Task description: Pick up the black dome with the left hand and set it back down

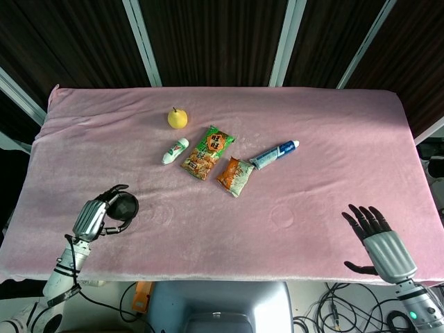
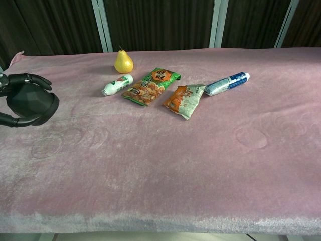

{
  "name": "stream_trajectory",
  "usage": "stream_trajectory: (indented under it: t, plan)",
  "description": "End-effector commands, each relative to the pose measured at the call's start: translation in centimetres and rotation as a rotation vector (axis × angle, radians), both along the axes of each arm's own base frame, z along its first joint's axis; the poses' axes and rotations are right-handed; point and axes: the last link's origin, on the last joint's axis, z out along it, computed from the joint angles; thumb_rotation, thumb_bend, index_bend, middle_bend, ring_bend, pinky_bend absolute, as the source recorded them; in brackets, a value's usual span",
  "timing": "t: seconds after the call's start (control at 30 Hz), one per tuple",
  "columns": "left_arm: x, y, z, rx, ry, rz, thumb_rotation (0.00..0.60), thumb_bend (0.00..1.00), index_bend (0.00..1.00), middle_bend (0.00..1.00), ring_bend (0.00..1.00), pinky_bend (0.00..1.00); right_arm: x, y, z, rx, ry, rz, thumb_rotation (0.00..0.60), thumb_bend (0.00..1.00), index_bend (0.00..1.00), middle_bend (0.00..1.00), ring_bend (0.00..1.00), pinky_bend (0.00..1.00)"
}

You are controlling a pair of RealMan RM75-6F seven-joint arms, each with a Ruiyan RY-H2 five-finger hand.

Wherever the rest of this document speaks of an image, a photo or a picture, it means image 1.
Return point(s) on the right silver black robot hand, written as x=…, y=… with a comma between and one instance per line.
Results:
x=385, y=244

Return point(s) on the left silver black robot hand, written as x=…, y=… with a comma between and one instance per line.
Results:
x=91, y=218

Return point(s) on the black round object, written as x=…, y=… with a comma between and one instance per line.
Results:
x=123, y=207

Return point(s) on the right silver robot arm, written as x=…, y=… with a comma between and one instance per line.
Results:
x=419, y=305

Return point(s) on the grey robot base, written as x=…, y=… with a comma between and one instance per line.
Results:
x=218, y=308

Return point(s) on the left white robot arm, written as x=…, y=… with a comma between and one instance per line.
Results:
x=64, y=270

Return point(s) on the orange device under table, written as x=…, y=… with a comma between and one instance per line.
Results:
x=141, y=298

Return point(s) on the small white bottle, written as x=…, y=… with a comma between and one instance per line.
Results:
x=175, y=151

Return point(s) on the yellow pear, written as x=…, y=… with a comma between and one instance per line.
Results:
x=177, y=118

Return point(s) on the green snack bag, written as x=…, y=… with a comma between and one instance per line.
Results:
x=207, y=152

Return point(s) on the blue white toothpaste tube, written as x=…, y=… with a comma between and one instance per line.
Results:
x=275, y=154

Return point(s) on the pink plush table cloth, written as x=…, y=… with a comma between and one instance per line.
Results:
x=243, y=225

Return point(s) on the orange white snack bag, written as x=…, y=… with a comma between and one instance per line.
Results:
x=235, y=175

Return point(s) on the light grey partition post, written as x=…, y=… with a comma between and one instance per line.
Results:
x=142, y=41
x=21, y=97
x=364, y=43
x=288, y=41

